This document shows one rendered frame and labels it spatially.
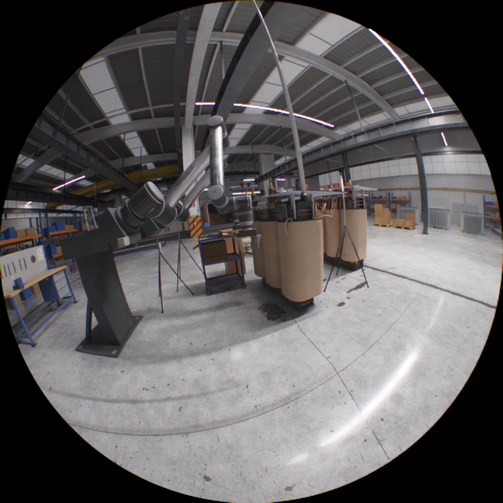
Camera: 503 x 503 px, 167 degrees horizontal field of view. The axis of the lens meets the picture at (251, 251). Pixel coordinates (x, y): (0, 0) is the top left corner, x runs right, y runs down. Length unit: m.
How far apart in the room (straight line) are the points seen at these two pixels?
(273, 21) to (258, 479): 5.13
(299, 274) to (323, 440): 1.51
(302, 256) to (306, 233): 0.24
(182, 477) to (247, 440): 0.48
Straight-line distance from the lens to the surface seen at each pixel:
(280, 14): 3.98
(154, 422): 1.48
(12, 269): 4.40
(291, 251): 1.77
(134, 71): 11.98
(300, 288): 1.89
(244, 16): 9.78
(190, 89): 10.54
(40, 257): 4.98
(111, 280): 2.24
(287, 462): 1.21
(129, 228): 1.38
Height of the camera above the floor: 1.20
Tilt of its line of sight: 13 degrees down
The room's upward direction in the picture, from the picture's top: 6 degrees counter-clockwise
